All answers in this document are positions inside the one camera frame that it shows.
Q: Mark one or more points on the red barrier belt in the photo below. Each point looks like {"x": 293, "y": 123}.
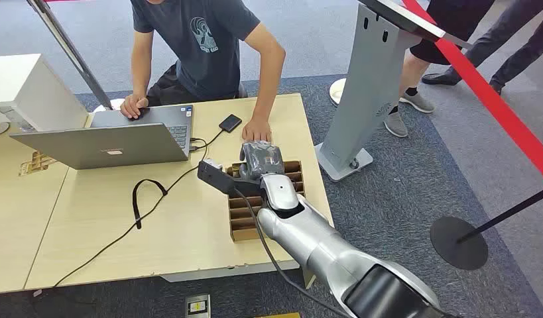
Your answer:
{"x": 495, "y": 105}

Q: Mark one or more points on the grey laptop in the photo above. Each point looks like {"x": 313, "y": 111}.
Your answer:
{"x": 108, "y": 147}

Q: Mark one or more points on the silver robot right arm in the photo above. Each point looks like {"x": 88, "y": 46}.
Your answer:
{"x": 324, "y": 245}

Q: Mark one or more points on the slanted grey metal pole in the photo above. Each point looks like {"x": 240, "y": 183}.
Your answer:
{"x": 73, "y": 57}

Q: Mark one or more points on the person at the desk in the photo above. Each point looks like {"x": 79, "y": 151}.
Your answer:
{"x": 209, "y": 48}

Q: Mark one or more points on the white box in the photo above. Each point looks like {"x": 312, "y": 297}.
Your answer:
{"x": 34, "y": 92}

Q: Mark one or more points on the yellow flat item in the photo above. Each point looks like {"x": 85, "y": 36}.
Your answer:
{"x": 277, "y": 315}

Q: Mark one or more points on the person's right hand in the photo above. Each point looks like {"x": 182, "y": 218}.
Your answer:
{"x": 132, "y": 106}

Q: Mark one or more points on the person's left hand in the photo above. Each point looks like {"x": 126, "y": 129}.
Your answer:
{"x": 256, "y": 130}

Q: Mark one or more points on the grey kiosk stand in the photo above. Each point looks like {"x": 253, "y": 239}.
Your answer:
{"x": 368, "y": 87}

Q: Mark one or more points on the black stanchion with round base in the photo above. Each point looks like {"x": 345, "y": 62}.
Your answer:
{"x": 459, "y": 243}

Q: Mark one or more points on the wooden card organizer box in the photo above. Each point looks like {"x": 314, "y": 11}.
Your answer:
{"x": 242, "y": 219}

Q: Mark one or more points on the standing person in black shoes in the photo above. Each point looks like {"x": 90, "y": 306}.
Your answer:
{"x": 508, "y": 48}

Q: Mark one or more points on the white round base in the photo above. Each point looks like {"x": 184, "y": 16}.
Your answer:
{"x": 111, "y": 103}
{"x": 337, "y": 91}

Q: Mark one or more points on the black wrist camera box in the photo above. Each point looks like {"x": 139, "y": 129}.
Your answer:
{"x": 216, "y": 175}

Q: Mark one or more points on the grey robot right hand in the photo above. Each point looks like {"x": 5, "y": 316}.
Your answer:
{"x": 262, "y": 158}

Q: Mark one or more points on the floor power socket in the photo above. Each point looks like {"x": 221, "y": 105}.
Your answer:
{"x": 198, "y": 306}

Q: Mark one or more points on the standing person in grey sneakers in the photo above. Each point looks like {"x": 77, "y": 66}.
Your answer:
{"x": 422, "y": 48}

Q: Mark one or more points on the small black external drive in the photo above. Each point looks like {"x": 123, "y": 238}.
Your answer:
{"x": 230, "y": 123}

